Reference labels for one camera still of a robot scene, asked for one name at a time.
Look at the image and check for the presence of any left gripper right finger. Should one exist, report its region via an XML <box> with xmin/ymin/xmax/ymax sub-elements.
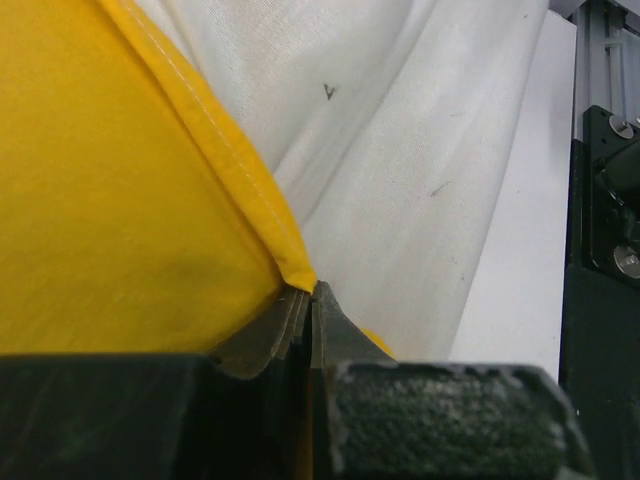
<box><xmin>310</xmin><ymin>282</ymin><xmax>595</xmax><ymax>479</ymax></box>

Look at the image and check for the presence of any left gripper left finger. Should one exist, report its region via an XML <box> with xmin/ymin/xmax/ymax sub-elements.
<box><xmin>1</xmin><ymin>287</ymin><xmax>311</xmax><ymax>479</ymax></box>

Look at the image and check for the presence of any yellow printed pillowcase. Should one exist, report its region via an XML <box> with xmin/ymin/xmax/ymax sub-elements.
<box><xmin>0</xmin><ymin>0</ymin><xmax>399</xmax><ymax>361</ymax></box>

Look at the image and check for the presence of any white pillow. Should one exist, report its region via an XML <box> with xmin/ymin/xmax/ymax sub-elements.
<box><xmin>140</xmin><ymin>1</ymin><xmax>548</xmax><ymax>361</ymax></box>

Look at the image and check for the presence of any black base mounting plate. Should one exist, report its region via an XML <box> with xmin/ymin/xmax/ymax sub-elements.
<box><xmin>559</xmin><ymin>105</ymin><xmax>639</xmax><ymax>479</ymax></box>

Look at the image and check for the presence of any aluminium frame rail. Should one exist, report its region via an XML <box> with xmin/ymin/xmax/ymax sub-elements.
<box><xmin>549</xmin><ymin>0</ymin><xmax>639</xmax><ymax>139</ymax></box>

